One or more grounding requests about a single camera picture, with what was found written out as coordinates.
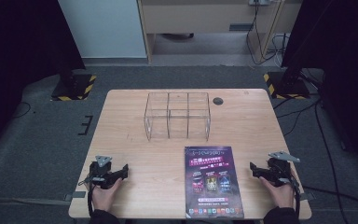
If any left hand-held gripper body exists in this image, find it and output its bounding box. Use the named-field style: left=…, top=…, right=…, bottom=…
left=88, top=155, right=122, bottom=190

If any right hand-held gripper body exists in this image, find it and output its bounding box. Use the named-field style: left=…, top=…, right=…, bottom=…
left=266, top=150, right=301, bottom=188

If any purple magazine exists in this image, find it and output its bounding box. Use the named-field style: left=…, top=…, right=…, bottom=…
left=184, top=146, right=245, bottom=219

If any clear acrylic organizer rack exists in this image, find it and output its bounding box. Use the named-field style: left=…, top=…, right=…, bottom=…
left=143, top=91, right=212, bottom=142

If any person's left hand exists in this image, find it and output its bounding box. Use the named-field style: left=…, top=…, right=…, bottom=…
left=90, top=177, right=124, bottom=213

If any person's right hand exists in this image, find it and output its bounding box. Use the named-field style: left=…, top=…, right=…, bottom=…
left=258, top=175, right=295, bottom=209

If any grey tape strip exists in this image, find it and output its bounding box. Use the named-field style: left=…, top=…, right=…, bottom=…
left=63, top=190, right=87, bottom=202
left=299, top=191, right=317, bottom=202

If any black stand with striped base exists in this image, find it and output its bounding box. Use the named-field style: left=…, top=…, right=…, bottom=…
left=50, top=62, right=98, bottom=103
left=263, top=66, right=311, bottom=101

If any black curtain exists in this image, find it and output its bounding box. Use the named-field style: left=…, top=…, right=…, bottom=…
left=281, top=0, right=358, bottom=180
left=0, top=0, right=87, bottom=158

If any white panel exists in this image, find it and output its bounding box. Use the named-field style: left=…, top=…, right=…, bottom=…
left=57, top=0, right=147, bottom=60

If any light wooden desk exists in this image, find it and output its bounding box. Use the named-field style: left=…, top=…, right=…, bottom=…
left=137, top=0, right=303, bottom=65

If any white power strip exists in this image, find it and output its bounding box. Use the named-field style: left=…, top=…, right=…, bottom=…
left=248, top=0, right=272, bottom=7

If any left hand-held gripper cable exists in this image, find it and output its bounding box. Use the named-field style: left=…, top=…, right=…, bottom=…
left=77, top=176, right=95, bottom=217

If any hand-held gripper cable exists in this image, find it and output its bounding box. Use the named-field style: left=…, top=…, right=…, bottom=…
left=77, top=176, right=95, bottom=217
left=290, top=169, right=302, bottom=218

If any right hand-held gripper cable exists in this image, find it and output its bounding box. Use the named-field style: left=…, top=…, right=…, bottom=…
left=290, top=169, right=302, bottom=218

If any long black floor cable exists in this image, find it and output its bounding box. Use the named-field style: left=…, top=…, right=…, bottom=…
left=314, top=99, right=345, bottom=224

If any thin black floor cable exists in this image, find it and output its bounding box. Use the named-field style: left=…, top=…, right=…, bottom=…
left=11, top=101, right=32, bottom=119

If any black hanging cable bundle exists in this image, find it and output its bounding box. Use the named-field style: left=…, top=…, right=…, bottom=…
left=245, top=0, right=291, bottom=66

